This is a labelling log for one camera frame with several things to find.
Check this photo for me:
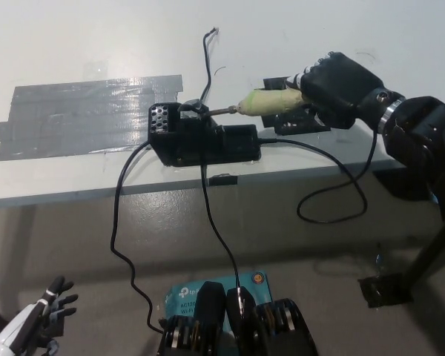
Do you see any small black tape strip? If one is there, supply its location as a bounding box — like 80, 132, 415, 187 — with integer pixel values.
208, 173, 238, 187

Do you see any grey duct tape patch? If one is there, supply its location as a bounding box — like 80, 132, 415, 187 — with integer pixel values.
0, 73, 185, 162

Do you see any black square printed tray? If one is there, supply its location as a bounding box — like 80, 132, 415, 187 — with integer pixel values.
261, 76, 332, 136

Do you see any black cable with frayed end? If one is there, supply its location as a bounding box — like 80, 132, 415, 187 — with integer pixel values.
201, 26, 244, 294

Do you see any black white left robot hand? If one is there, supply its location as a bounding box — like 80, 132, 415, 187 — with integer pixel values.
36, 274, 79, 352

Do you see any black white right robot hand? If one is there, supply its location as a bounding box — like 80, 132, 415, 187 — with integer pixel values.
284, 51, 407, 130

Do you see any black teal robot torso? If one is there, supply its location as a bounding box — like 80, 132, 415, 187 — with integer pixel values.
157, 272, 318, 356

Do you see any black soldering iron cable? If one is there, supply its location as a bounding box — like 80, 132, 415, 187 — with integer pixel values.
257, 125, 379, 225

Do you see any grey table leg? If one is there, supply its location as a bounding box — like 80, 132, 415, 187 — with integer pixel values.
18, 205, 37, 294

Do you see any black station power cable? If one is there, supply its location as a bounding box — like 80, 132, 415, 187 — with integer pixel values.
110, 142, 164, 334

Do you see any black object under table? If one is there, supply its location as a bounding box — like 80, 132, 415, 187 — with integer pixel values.
372, 168, 441, 203

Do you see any black soldering station base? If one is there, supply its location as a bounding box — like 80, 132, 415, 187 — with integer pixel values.
148, 98, 263, 168

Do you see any tape-wrapped soldering iron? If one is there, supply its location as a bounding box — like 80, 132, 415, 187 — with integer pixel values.
206, 88, 309, 118

